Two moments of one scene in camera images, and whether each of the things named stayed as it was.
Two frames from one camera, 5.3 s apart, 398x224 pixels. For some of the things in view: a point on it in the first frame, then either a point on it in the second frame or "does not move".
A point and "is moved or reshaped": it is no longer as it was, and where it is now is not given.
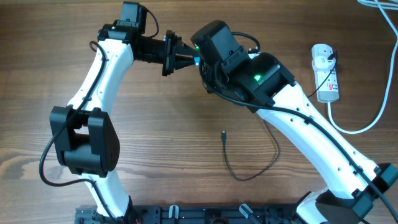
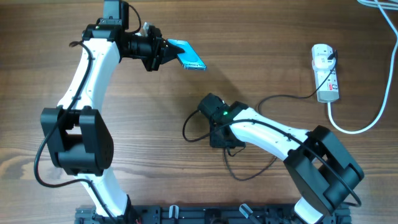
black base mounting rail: [196, 214] does not move
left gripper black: [171, 46] → [159, 50]
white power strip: [326, 81] does not move
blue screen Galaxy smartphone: [197, 60] is moved or reshaped
